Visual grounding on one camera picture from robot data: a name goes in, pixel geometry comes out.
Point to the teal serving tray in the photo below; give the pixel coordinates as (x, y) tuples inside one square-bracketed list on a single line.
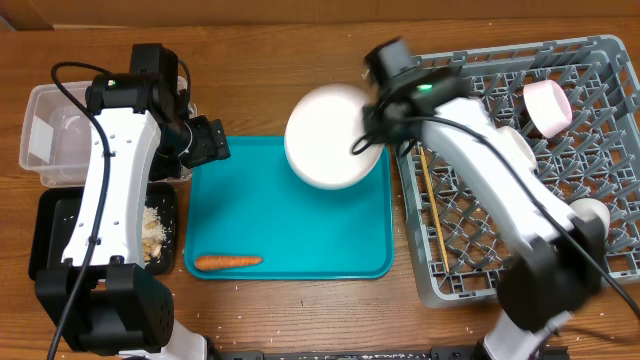
[(253, 204)]

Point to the clear plastic bin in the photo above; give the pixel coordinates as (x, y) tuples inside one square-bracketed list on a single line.
[(55, 130)]

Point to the pink rimmed bowl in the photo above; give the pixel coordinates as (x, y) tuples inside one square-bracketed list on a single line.
[(548, 107)]

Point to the orange carrot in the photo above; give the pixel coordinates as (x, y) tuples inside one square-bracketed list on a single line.
[(220, 262)]

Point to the black tray bin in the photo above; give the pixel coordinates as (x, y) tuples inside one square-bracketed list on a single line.
[(57, 215)]

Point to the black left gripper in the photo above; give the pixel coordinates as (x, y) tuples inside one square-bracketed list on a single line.
[(211, 141)]

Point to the pile of peanut shells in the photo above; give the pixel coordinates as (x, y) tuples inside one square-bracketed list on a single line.
[(152, 249)]

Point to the pile of rice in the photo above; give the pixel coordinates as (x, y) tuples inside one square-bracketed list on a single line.
[(153, 231)]

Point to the grey dishwasher rack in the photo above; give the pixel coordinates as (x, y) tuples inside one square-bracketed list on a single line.
[(597, 156)]

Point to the white shallow bowl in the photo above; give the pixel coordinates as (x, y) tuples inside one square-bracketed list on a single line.
[(519, 151)]

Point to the small white cup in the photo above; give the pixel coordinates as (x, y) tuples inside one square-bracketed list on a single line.
[(588, 209)]

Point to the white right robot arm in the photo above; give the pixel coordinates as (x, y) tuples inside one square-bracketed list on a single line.
[(558, 254)]

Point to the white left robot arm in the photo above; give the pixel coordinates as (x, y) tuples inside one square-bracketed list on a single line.
[(100, 296)]

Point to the wooden chopstick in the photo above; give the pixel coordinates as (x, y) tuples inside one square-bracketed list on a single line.
[(434, 210)]

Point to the pink dinner plate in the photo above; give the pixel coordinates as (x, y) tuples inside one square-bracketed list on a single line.
[(320, 133)]

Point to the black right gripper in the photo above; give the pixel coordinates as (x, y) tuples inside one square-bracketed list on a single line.
[(378, 114)]

